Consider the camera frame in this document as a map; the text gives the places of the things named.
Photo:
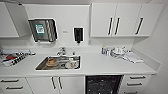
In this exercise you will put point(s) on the stainless steel dishwasher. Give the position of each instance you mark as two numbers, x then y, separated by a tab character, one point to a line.
104	86

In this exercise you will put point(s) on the black soap dispenser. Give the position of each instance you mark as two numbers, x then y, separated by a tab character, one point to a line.
78	34

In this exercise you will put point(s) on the white cup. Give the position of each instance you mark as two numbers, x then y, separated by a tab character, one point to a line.
71	61

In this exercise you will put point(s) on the blue dish soap bottle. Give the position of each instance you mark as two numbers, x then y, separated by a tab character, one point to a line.
104	51

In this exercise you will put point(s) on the white plate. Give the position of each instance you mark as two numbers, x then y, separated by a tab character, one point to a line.
76	66

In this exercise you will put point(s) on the chrome sink faucet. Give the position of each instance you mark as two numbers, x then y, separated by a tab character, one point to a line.
61	51

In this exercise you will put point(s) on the stack of white dishes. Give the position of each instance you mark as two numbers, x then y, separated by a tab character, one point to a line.
119	52

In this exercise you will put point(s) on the orange bowl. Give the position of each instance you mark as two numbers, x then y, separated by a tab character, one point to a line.
51	62

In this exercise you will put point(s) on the white base cabinet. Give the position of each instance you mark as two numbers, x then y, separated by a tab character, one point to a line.
71	86

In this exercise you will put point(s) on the steel paper towel dispenser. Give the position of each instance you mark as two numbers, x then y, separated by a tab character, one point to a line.
41	30

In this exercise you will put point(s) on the steel kitchen sink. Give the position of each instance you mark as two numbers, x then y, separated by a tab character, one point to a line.
40	66

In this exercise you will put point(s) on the white dish cloth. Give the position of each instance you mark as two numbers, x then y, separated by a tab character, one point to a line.
134	58

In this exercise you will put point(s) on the red kitchen item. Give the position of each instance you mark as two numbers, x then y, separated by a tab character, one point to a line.
10	57

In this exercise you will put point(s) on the white wall cabinet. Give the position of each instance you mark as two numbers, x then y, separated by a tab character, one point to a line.
100	20
10	21

